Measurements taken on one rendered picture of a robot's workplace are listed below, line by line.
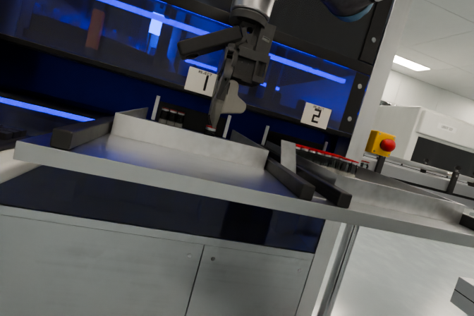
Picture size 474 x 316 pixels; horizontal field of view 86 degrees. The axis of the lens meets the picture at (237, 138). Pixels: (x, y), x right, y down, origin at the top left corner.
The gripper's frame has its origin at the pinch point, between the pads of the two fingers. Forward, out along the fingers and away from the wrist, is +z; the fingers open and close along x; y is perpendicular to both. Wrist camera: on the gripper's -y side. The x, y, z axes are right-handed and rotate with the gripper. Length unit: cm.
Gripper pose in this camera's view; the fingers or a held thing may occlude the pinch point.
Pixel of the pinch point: (210, 119)
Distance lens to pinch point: 48.7
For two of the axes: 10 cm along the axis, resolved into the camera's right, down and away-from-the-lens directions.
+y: 9.4, 2.4, 2.3
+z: -2.6, 9.6, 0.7
